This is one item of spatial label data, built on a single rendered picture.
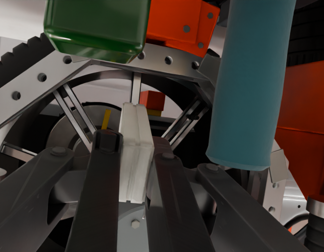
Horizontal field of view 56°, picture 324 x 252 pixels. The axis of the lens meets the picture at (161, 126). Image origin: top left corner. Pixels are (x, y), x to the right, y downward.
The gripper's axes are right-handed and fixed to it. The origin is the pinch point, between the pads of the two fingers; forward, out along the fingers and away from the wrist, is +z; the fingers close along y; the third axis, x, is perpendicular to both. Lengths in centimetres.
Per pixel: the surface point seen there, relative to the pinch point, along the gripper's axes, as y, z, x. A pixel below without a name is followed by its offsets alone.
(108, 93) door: -14, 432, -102
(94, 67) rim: -5.7, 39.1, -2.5
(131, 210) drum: 2.1, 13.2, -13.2
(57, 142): -17, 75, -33
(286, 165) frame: 30.1, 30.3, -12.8
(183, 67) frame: 8.7, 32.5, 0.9
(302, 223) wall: 375, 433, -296
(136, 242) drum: 3.1, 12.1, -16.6
